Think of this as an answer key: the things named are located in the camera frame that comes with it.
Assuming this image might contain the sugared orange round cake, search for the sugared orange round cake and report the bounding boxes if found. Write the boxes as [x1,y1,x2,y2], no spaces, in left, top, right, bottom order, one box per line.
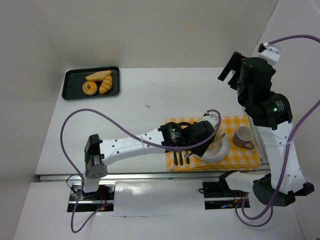
[207,130,225,150]

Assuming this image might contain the metal tongs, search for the metal tongs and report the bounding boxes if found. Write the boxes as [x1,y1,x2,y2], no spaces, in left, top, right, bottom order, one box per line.
[184,133,226,158]

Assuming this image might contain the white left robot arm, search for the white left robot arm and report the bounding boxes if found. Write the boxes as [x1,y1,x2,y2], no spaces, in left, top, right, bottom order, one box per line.
[83,118,221,196]

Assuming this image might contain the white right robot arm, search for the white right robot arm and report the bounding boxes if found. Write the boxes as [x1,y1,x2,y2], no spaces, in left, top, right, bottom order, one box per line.
[218,51,315,207]

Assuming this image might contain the striped bread roll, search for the striped bread roll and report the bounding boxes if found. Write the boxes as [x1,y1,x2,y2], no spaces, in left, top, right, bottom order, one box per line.
[99,75,113,95]

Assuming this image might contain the white plate blue rim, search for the white plate blue rim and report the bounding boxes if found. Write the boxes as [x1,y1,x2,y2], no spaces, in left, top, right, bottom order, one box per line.
[195,130,230,163]

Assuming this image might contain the purple mug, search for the purple mug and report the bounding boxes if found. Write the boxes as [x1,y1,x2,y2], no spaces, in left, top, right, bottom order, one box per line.
[232,126,255,150]

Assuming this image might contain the long flat pastry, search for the long flat pastry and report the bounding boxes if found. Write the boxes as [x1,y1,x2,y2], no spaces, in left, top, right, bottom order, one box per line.
[85,70,112,82]

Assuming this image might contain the black baking tray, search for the black baking tray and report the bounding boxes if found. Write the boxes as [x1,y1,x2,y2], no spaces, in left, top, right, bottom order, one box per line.
[61,66,120,101]

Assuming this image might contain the black handled knife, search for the black handled knife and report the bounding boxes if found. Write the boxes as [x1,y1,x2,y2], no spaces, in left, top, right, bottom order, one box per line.
[172,151,178,166]

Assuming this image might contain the black handled fork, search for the black handled fork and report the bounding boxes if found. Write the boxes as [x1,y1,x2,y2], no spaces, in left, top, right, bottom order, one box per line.
[178,151,184,166]

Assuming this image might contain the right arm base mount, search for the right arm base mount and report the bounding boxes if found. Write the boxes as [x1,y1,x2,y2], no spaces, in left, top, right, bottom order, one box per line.
[198,181,246,210]

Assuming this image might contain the orange ring donut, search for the orange ring donut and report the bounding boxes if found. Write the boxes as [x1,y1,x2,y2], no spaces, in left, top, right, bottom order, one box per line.
[82,81,98,96]

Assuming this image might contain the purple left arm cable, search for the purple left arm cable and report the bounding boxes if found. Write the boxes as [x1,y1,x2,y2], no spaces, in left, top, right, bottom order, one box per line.
[60,108,222,233]

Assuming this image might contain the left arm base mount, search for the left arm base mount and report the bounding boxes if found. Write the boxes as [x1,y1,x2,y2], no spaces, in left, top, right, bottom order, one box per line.
[65,174,115,213]

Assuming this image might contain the aluminium front rail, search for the aluminium front rail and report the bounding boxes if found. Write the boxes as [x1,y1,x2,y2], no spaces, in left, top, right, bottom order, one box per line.
[39,171,222,182]

